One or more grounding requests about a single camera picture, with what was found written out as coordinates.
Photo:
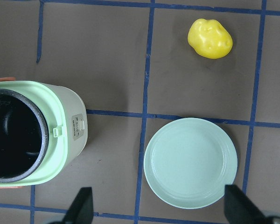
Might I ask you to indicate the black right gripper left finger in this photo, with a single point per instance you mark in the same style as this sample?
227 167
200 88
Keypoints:
81 209

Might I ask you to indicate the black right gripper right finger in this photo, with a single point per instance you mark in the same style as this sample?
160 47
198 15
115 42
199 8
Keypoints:
239 209

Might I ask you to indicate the white rice cooker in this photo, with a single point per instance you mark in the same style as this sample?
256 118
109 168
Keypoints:
43 128

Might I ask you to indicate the green plate on right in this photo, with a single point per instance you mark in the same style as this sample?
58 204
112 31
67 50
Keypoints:
188 162

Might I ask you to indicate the yellow lemon toy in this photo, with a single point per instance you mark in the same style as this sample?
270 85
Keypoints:
209 39

